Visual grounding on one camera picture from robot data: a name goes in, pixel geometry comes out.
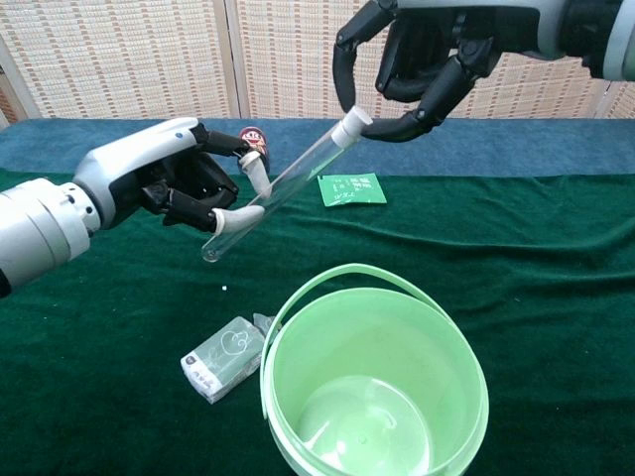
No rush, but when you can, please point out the light green bucket handle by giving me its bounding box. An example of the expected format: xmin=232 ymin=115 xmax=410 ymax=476
xmin=259 ymin=263 xmax=472 ymax=422

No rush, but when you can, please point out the dark green velvet cloth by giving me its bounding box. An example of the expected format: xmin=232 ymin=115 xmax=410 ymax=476
xmin=0 ymin=167 xmax=635 ymax=476

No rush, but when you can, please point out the red drink can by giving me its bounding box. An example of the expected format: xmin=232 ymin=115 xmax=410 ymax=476
xmin=239 ymin=126 xmax=272 ymax=175

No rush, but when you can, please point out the woven folding screen panel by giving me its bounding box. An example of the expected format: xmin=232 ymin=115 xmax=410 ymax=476
xmin=0 ymin=0 xmax=239 ymax=121
xmin=225 ymin=0 xmax=450 ymax=120
xmin=429 ymin=47 xmax=635 ymax=120

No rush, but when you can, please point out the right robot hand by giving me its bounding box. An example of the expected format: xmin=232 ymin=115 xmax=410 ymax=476
xmin=332 ymin=0 xmax=568 ymax=144

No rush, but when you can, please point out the grey tissue pack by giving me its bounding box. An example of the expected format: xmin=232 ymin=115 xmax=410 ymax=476
xmin=180 ymin=312 xmax=277 ymax=406

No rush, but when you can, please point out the green tea sachet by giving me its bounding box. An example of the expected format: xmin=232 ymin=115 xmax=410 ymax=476
xmin=317 ymin=172 xmax=388 ymax=208

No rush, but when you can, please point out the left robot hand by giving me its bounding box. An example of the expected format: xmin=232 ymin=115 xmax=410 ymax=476
xmin=72 ymin=117 xmax=273 ymax=235

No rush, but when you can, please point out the light green plastic bucket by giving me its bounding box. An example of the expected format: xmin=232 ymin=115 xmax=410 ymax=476
xmin=259 ymin=287 xmax=491 ymax=476

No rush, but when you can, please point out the clear glass test tube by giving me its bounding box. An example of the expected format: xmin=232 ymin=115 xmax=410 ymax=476
xmin=199 ymin=121 xmax=361 ymax=264

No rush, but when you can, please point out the blue velvet cloth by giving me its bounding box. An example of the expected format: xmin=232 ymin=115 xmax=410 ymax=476
xmin=0 ymin=117 xmax=635 ymax=179

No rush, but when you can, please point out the white tube cap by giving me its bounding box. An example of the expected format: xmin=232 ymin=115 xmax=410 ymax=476
xmin=331 ymin=106 xmax=373 ymax=148

